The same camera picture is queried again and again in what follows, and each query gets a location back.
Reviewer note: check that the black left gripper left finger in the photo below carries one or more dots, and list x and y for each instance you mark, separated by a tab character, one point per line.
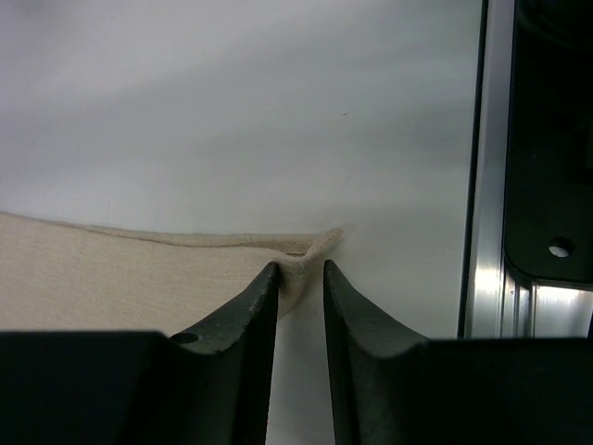
208	384

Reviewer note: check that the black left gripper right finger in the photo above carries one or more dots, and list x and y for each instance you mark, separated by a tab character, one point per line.
391	385

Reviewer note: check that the beige cloth napkin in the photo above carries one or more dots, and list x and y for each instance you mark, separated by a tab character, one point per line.
59	276

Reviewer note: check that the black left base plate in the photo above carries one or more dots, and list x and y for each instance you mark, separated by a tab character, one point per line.
548	202

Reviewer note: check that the aluminium front mounting rail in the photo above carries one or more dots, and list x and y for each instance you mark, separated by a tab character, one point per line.
493	303

